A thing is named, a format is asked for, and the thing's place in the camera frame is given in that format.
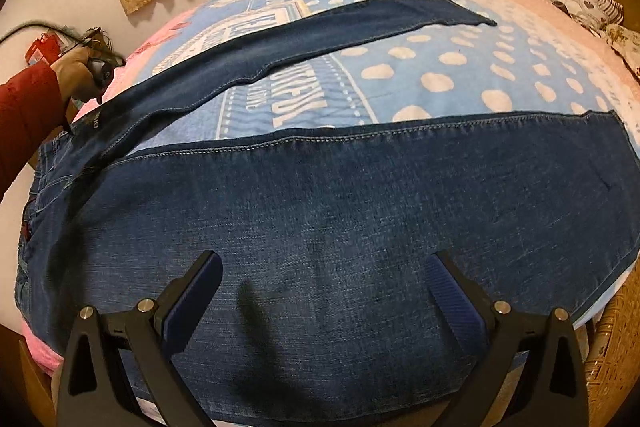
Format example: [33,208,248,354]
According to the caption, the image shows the dark blue denim jeans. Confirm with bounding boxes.
[13,0,640,425]

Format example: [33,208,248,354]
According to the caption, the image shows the person's left hand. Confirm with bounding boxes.
[51,46,105,104]

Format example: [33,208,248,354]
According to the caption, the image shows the red box on desk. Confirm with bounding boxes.
[25,32,63,66]

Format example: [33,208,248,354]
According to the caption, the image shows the blue pink patterned bedspread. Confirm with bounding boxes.
[19,0,640,427]

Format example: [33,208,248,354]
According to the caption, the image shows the floral cream pillow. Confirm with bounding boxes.
[605,24,640,79]

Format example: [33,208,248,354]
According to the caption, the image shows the black cable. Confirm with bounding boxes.
[0,22,87,48]

